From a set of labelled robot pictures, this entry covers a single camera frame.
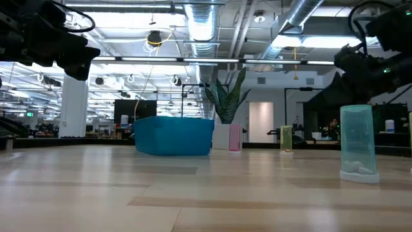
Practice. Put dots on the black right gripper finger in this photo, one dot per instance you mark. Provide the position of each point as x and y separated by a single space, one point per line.
334 91

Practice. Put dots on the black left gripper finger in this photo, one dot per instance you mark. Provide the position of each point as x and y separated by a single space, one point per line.
82 62

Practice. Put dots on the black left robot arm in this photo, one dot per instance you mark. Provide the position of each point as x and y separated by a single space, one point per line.
19 13

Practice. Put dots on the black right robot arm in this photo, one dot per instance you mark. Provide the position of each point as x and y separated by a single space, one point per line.
394 29

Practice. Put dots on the teal pill bottle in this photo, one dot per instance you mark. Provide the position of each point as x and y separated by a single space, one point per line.
358 138

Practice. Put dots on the yellow-green pill bottle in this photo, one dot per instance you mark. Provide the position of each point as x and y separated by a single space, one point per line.
286 138

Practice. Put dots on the pink pill bottle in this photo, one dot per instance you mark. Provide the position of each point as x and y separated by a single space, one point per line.
235 138

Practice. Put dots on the blue plastic basket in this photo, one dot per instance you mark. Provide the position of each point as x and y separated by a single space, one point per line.
174 135

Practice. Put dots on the person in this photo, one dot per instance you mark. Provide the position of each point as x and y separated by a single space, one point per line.
334 129

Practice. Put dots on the white building column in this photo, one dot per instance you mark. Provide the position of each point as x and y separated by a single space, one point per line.
73 109

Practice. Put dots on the white wipes canister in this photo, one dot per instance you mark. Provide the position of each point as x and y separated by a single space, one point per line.
389 126
124 121

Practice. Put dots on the black monitor screen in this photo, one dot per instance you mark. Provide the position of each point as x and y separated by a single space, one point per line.
128 111

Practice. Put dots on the green exit sign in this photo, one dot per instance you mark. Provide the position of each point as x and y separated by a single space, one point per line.
30 114

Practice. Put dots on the white door panel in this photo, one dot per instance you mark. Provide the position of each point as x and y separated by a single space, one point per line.
261 122

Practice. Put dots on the snake plant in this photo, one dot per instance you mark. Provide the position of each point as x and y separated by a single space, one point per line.
229 103

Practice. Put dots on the white square planter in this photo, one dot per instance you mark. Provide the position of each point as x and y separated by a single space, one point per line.
220 137

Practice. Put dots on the long overhead light bar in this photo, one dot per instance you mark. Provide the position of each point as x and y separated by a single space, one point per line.
209 60

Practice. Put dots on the black metal frame stand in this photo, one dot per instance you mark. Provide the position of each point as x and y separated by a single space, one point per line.
182 100
285 106

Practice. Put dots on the black overhead camera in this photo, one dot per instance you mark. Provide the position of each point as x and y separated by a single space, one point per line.
154 38

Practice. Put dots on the black table edge rail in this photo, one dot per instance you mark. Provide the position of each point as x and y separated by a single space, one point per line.
64 142

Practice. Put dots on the silver slanted ceiling duct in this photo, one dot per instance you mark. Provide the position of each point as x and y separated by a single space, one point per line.
297 14

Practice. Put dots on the silver ribbed ceiling duct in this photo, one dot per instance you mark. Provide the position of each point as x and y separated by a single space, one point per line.
201 25

